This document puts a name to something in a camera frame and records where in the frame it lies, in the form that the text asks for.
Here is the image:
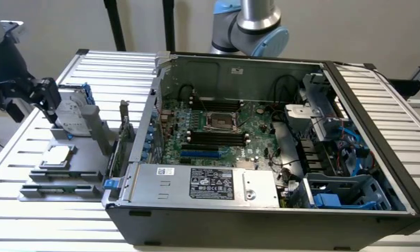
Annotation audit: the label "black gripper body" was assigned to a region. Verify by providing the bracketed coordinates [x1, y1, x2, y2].
[0, 36, 40, 109]

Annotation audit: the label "silver CPU chip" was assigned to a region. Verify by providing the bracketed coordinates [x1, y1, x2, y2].
[40, 145, 73, 168]

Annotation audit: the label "long black expansion slot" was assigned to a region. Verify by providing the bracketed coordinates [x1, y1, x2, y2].
[180, 144, 220, 151]

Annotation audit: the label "blue expansion slot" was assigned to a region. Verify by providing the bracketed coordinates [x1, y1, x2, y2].
[180, 150, 221, 160]

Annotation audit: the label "silver hard disk blue rails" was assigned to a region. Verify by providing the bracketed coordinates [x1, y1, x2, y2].
[53, 82, 93, 139]

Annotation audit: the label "green graphics card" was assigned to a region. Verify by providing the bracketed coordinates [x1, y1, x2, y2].
[105, 99, 139, 180]

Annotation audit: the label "grey parts rack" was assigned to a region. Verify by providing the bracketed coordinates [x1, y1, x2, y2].
[19, 104, 112, 203]

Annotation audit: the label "black stand pole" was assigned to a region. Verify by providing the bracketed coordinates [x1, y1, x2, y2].
[105, 0, 128, 51]
[161, 0, 177, 52]

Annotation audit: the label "silver power supply unit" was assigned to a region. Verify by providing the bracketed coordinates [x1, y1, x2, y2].
[123, 163, 281, 208]

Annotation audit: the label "small silver heatsink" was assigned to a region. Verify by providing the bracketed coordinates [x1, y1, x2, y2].
[235, 160, 259, 170]

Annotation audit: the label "green motherboard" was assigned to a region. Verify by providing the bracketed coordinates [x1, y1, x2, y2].
[159, 100, 285, 180]

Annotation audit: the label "silver fan shroud box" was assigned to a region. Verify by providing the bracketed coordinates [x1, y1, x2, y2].
[284, 103, 315, 130]

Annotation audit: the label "open black PC case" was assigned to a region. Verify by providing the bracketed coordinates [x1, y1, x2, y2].
[101, 50, 420, 248]

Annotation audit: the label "silver metal drive cage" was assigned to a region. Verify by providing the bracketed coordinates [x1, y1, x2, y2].
[299, 72, 355, 143]

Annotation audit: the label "grey blue disk bay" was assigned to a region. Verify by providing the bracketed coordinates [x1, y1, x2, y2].
[300, 171, 396, 211]

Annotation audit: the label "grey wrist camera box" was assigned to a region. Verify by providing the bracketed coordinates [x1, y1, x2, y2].
[0, 20, 31, 44]

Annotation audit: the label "short black wire loop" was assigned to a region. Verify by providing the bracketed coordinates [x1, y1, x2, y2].
[177, 83, 197, 102]

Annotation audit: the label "CPU socket metal frame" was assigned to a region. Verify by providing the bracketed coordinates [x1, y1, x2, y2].
[201, 111, 241, 132]

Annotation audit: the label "tall black wire loop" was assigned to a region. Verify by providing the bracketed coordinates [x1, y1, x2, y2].
[273, 74, 303, 105]

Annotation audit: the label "black air duct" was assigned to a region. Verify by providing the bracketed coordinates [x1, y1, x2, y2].
[296, 135, 341, 175]

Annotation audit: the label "blue data wire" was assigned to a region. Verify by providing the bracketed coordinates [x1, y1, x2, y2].
[339, 125, 376, 177]

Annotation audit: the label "thin black cable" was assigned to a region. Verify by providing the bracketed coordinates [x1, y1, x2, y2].
[333, 61, 410, 101]

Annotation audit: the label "black table bracket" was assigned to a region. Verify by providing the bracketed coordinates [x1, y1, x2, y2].
[385, 78, 420, 99]

